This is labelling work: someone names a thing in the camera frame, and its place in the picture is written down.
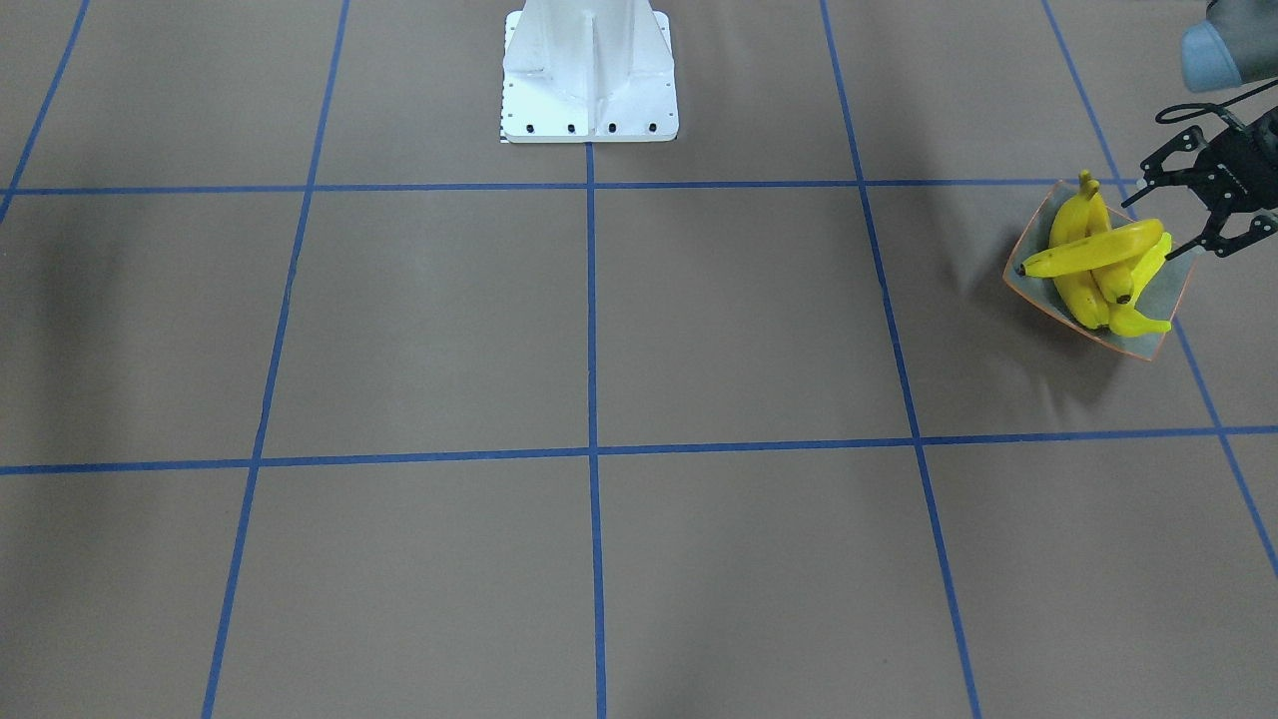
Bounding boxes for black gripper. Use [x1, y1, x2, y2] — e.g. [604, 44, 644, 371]
[1121, 105, 1277, 261]

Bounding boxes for yellow banana with brown marks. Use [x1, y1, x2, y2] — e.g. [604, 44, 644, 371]
[1012, 218, 1164, 278]

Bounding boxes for yellow banana with brown tip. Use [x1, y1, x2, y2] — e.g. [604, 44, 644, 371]
[1079, 170, 1135, 305]

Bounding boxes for plain yellow banana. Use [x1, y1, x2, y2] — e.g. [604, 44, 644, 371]
[1108, 232, 1172, 340]

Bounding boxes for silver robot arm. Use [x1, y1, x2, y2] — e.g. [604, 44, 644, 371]
[1122, 1, 1277, 261]

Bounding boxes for brown paper table cover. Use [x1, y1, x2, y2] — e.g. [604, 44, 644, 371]
[3, 1, 1275, 718]

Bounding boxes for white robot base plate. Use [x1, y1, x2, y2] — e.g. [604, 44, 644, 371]
[498, 1, 680, 143]

